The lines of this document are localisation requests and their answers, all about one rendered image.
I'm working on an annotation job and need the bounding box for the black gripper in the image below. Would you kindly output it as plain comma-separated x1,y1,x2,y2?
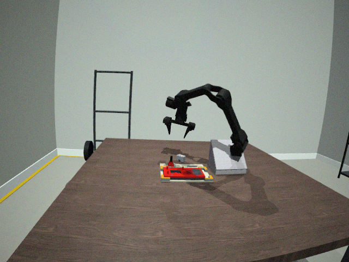
163,111,196,138

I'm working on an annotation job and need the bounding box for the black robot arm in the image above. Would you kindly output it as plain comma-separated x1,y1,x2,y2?
165,84,249,157

